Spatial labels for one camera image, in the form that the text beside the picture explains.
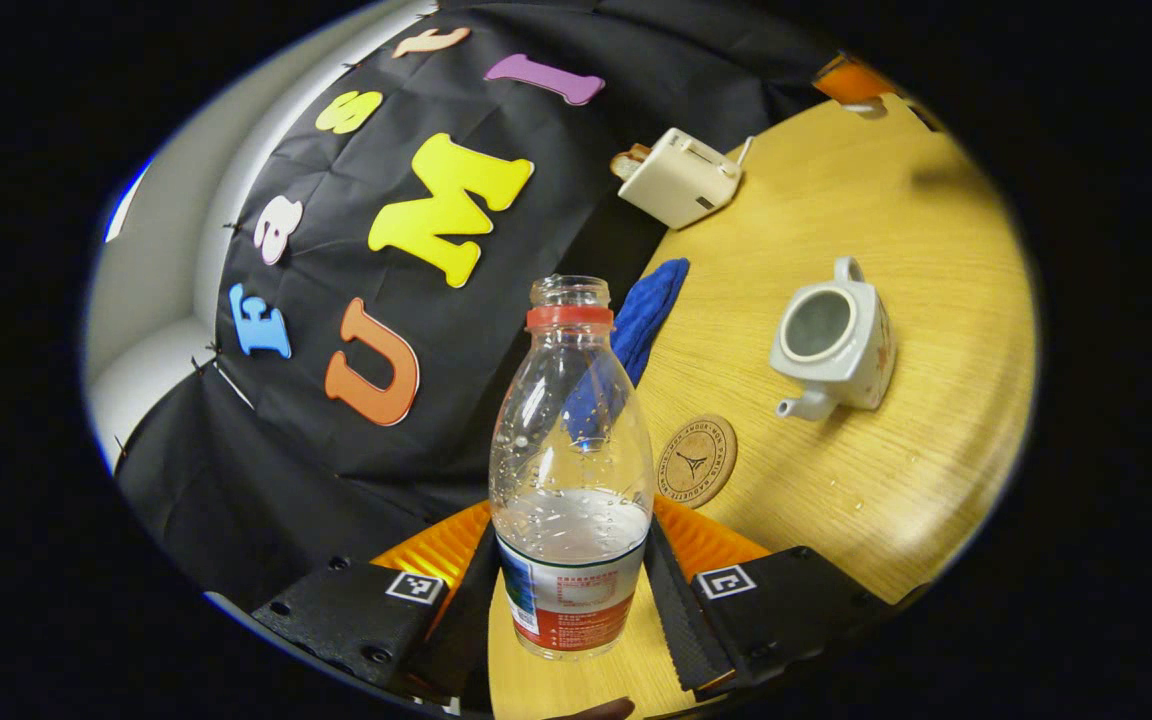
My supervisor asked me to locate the white toaster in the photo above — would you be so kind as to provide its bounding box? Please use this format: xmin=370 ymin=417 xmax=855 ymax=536
xmin=618 ymin=127 xmax=743 ymax=231

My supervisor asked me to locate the clear plastic water bottle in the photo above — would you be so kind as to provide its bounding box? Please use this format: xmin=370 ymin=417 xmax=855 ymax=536
xmin=488 ymin=275 xmax=655 ymax=661

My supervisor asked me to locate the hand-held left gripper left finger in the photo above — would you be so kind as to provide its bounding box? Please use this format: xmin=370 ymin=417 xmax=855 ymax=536
xmin=251 ymin=500 xmax=502 ymax=701

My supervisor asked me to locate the round cork coaster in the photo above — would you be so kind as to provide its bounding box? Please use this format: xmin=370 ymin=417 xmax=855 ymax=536
xmin=656 ymin=415 xmax=739 ymax=509

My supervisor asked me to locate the black backdrop cloth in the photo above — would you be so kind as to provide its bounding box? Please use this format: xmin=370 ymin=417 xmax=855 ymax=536
xmin=114 ymin=0 xmax=837 ymax=611

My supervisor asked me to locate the white ceramic teacup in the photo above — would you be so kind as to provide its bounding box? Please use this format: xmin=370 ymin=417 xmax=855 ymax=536
xmin=769 ymin=256 xmax=898 ymax=423

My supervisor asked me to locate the blue towel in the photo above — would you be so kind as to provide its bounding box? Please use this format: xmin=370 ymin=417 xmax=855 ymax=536
xmin=611 ymin=258 xmax=692 ymax=389

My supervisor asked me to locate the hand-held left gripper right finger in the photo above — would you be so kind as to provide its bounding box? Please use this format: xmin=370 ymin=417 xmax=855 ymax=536
xmin=644 ymin=495 xmax=897 ymax=701

